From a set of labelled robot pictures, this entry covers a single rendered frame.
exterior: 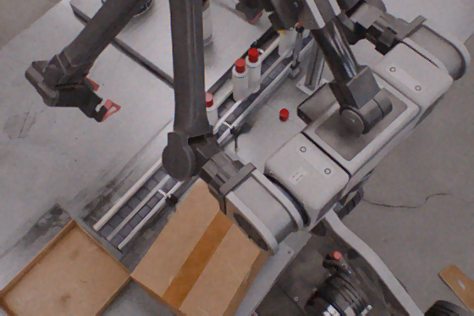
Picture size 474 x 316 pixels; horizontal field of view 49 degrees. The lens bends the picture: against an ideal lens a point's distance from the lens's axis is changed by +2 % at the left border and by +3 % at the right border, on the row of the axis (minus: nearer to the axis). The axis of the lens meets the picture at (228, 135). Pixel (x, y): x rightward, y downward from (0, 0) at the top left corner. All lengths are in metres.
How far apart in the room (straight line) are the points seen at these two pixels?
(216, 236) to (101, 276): 0.46
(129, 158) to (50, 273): 0.42
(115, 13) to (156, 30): 0.84
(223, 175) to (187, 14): 0.31
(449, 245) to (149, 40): 1.65
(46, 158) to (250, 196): 1.02
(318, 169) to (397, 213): 1.70
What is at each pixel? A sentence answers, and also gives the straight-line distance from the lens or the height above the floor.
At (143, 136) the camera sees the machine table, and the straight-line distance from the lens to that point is 1.76.
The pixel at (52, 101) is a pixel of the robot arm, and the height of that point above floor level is 1.32.
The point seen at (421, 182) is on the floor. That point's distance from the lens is 2.70.
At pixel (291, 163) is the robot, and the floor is 1.53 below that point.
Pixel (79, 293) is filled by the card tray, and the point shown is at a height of 0.83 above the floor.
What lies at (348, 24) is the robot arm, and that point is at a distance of 1.20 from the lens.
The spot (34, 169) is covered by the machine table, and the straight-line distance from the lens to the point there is 1.81.
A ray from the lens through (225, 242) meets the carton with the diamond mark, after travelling 1.30.
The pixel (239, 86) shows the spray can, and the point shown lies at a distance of 1.64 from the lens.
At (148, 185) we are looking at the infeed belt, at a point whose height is 0.88.
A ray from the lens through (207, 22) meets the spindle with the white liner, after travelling 1.79.
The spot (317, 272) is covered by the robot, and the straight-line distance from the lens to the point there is 2.18.
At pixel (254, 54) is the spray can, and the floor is 1.08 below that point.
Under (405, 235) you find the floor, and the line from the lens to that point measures 2.58.
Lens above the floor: 2.37
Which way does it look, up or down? 63 degrees down
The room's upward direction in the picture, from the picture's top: 3 degrees counter-clockwise
